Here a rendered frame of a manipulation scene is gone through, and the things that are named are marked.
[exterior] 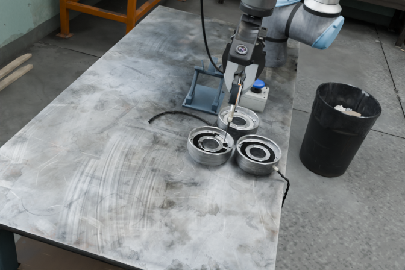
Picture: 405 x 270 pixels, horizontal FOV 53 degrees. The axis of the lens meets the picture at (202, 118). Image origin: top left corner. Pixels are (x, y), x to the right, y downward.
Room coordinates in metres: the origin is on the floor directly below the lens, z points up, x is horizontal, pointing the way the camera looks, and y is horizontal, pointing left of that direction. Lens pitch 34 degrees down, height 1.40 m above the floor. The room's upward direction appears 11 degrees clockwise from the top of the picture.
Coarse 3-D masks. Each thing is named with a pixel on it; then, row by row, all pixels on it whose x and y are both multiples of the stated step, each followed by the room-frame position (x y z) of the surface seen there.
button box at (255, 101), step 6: (252, 90) 1.00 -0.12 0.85; (258, 90) 1.00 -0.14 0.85; (264, 90) 1.02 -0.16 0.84; (246, 96) 0.98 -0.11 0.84; (252, 96) 0.98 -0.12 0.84; (258, 96) 0.98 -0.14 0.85; (264, 96) 0.98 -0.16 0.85; (240, 102) 0.98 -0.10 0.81; (246, 102) 0.98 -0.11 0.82; (252, 102) 0.98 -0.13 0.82; (258, 102) 0.97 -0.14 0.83; (264, 102) 0.97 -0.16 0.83; (252, 108) 0.98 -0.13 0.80; (258, 108) 0.97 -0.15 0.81
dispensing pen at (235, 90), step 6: (240, 72) 0.86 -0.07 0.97; (240, 78) 0.85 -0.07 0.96; (234, 84) 0.82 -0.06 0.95; (234, 90) 0.82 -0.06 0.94; (234, 96) 0.81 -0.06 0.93; (228, 102) 0.80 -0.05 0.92; (234, 102) 0.80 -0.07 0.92; (234, 108) 0.81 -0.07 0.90; (228, 120) 0.79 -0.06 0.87; (228, 126) 0.79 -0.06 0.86
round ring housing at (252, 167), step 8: (248, 136) 0.79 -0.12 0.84; (256, 136) 0.80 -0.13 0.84; (272, 144) 0.79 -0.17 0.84; (240, 152) 0.72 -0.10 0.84; (248, 152) 0.74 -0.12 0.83; (256, 152) 0.77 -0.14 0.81; (264, 152) 0.76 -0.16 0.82; (280, 152) 0.75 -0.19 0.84; (240, 160) 0.72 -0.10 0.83; (248, 160) 0.70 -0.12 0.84; (248, 168) 0.70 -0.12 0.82; (256, 168) 0.70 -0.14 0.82; (264, 168) 0.70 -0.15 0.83; (272, 168) 0.71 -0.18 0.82
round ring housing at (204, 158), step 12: (192, 132) 0.77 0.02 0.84; (204, 132) 0.79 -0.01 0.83; (216, 132) 0.80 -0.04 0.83; (192, 144) 0.72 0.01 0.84; (204, 144) 0.77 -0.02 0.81; (216, 144) 0.76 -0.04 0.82; (228, 144) 0.76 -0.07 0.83; (192, 156) 0.72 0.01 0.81; (204, 156) 0.70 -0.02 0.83; (216, 156) 0.70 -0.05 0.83; (228, 156) 0.72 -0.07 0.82
